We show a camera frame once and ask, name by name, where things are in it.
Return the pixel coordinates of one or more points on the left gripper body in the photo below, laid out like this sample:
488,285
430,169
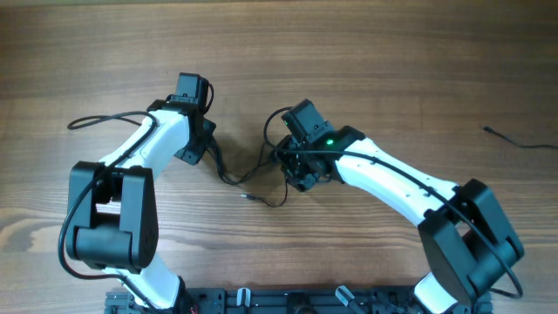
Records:
192,153

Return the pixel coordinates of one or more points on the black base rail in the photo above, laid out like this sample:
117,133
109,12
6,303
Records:
384,299

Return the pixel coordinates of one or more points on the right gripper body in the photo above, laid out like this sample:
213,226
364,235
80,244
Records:
299,169

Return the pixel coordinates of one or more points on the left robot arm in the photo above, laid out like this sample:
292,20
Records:
112,229

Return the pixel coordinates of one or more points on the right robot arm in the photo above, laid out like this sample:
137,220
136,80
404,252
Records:
469,243

